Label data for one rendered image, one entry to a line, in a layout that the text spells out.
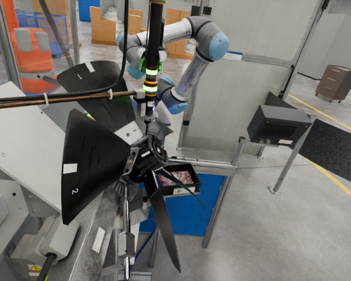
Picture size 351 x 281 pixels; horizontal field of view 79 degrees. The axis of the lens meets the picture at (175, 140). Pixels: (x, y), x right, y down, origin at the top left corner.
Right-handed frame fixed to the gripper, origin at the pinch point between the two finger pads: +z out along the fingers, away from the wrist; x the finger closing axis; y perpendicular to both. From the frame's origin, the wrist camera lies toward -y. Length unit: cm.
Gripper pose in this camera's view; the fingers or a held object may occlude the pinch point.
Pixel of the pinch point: (151, 55)
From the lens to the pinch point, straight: 67.2
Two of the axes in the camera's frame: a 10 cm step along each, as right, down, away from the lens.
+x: -9.9, -1.1, -0.9
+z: 0.2, 5.2, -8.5
